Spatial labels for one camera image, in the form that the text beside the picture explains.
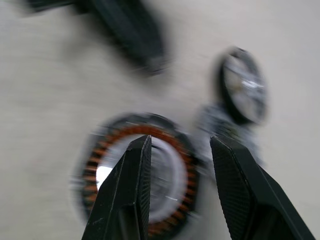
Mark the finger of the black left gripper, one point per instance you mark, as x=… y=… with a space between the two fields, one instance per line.
x=55 y=5
x=130 y=32

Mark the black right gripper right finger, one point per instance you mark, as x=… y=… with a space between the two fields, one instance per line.
x=245 y=200

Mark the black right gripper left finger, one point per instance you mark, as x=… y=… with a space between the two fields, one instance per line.
x=120 y=200

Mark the silver motor lid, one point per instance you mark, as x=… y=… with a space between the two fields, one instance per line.
x=212 y=120

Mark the spoked rotor with black rim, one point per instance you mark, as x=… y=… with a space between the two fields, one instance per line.
x=240 y=82

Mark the motor housing with copper windings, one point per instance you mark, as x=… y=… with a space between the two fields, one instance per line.
x=172 y=136

